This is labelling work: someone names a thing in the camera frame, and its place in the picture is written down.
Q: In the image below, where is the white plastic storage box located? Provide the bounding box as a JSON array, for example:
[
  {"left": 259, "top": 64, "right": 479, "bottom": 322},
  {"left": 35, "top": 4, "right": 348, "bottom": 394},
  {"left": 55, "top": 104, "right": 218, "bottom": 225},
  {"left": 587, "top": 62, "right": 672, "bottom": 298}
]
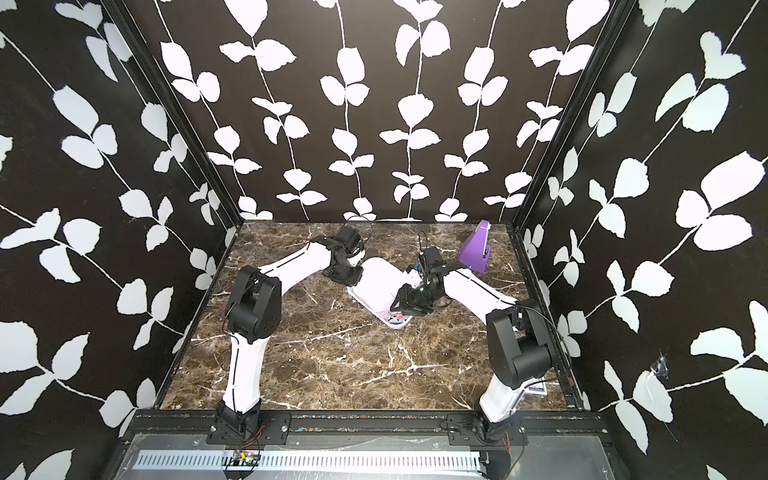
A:
[{"left": 347, "top": 257, "right": 420, "bottom": 330}]

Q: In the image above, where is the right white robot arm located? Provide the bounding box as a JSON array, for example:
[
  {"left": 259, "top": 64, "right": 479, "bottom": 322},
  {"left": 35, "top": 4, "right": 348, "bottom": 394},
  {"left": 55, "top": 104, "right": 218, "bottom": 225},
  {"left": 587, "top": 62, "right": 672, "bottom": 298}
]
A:
[{"left": 390, "top": 247, "right": 554, "bottom": 424}]

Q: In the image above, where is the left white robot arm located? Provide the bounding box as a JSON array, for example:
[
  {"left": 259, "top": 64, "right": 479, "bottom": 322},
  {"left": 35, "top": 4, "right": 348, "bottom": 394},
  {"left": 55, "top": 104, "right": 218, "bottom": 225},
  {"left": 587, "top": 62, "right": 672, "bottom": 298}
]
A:
[{"left": 223, "top": 225, "right": 364, "bottom": 415}]

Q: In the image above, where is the blue playing card box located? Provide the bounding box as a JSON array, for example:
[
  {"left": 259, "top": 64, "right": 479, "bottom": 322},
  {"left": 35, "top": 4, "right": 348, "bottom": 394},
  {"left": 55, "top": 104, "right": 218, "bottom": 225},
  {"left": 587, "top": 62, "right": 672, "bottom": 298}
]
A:
[{"left": 525, "top": 379, "right": 548, "bottom": 396}]

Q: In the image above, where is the purple plastic stand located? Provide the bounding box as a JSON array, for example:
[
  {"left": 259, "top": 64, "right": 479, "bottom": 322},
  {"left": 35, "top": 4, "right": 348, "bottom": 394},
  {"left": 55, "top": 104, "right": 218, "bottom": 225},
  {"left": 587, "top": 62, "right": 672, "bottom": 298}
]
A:
[{"left": 458, "top": 220, "right": 491, "bottom": 274}]

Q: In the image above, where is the small circuit board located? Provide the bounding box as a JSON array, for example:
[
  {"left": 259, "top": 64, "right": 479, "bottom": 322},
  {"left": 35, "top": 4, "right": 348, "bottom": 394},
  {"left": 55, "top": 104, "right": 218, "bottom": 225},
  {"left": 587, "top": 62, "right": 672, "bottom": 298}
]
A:
[{"left": 224, "top": 450, "right": 261, "bottom": 469}]

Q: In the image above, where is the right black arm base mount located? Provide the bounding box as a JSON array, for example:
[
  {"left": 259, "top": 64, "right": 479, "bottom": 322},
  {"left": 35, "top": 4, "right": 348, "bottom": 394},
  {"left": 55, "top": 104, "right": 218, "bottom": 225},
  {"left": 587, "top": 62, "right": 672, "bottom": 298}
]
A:
[{"left": 439, "top": 412, "right": 528, "bottom": 449}]

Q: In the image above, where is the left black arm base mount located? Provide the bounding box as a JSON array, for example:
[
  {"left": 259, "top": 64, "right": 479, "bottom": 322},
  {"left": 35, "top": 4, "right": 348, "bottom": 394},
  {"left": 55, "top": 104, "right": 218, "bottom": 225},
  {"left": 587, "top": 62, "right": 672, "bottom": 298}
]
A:
[{"left": 206, "top": 410, "right": 291, "bottom": 448}]

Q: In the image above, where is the white perforated cable duct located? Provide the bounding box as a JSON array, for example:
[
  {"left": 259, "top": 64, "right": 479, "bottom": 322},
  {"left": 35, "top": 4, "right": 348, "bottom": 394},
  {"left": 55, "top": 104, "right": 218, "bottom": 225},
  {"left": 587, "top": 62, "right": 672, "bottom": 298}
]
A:
[{"left": 130, "top": 450, "right": 484, "bottom": 474}]

